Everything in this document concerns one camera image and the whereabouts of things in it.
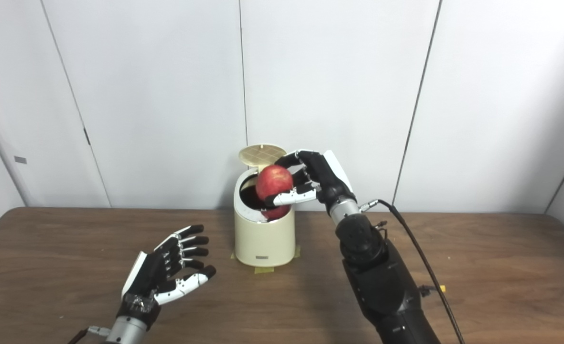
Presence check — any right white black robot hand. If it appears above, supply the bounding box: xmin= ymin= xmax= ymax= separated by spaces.
xmin=264 ymin=150 xmax=358 ymax=215

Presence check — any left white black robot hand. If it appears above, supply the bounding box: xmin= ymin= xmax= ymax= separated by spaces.
xmin=121 ymin=225 xmax=217 ymax=330

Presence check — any red apple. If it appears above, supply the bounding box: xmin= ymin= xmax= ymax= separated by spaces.
xmin=256 ymin=165 xmax=294 ymax=221

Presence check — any cream-colored round bin lid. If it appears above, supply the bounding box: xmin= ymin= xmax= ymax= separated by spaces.
xmin=239 ymin=144 xmax=287 ymax=170

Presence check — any cream-colored bin body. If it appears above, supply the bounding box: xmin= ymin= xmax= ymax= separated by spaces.
xmin=233 ymin=168 xmax=296 ymax=268

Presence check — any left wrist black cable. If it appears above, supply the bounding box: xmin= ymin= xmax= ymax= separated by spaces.
xmin=67 ymin=326 xmax=111 ymax=344

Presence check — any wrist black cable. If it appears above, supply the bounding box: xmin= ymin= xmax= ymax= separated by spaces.
xmin=358 ymin=199 xmax=465 ymax=344
xmin=67 ymin=326 xmax=111 ymax=344

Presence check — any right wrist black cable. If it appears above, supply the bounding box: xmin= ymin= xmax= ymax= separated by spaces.
xmin=358 ymin=199 xmax=465 ymax=344

